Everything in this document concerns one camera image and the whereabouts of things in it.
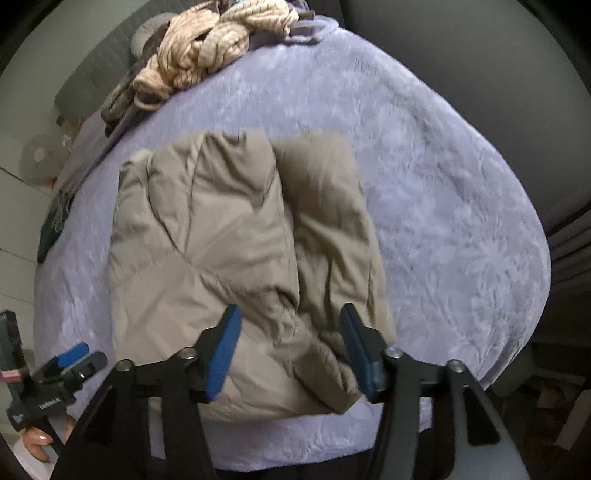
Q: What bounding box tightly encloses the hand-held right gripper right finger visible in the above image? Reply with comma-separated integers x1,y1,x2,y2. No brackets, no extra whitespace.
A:
339,303,532,480

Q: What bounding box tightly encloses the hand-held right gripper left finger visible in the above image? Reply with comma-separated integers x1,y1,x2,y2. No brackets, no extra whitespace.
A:
51,304,243,480

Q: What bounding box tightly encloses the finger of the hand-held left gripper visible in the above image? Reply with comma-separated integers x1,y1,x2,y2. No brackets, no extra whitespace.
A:
44,342,90,376
68,351,108,378

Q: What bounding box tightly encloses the purple fleece blanket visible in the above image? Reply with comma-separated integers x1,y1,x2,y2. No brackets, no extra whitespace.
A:
32,14,552,472

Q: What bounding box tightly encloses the white wardrobe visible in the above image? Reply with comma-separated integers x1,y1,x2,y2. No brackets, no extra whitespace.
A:
0,166,47,315

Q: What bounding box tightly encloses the grey quilted headboard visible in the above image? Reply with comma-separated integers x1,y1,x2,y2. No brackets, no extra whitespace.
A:
53,0,185,126

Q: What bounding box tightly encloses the dark brown cloth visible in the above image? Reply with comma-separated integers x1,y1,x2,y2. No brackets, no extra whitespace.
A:
99,28,168,136

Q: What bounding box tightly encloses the person's left hand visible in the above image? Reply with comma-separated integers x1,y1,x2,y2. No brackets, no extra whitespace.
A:
21,413,77,463

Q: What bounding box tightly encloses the beige patterned cloth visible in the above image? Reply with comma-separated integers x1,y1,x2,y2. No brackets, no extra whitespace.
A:
131,0,301,112

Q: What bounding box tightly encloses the beige padded jacket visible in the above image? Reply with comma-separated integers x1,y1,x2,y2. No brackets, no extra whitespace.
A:
108,130,398,423

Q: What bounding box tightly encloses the white round object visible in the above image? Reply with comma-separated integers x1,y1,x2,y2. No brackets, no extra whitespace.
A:
21,134,62,184

